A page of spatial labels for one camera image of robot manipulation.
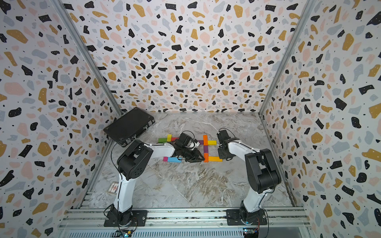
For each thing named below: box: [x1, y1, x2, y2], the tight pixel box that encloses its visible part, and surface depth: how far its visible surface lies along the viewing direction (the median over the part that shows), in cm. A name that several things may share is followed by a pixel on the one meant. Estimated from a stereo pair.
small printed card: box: [106, 181, 119, 195], surface depth 83 cm
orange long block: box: [202, 134, 208, 146], surface depth 105 cm
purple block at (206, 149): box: [203, 145, 209, 154], surface depth 102 cm
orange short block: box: [203, 152, 209, 163], surface depth 97 cm
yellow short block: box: [207, 140, 217, 146], surface depth 106 cm
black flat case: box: [103, 107, 156, 148], surface depth 109 cm
